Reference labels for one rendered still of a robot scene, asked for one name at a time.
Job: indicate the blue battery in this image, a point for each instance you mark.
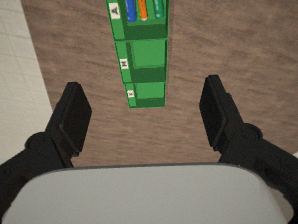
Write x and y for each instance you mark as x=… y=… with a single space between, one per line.
x=131 y=10

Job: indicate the green bin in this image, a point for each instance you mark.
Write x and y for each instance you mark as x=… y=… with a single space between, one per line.
x=142 y=52

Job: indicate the orange battery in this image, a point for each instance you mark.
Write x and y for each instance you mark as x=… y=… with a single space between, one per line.
x=142 y=8

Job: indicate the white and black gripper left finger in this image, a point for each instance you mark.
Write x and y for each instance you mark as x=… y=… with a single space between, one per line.
x=50 y=150

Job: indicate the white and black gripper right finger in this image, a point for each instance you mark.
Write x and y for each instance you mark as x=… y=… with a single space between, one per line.
x=242 y=143

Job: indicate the green aa battery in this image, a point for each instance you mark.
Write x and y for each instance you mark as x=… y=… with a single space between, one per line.
x=158 y=9

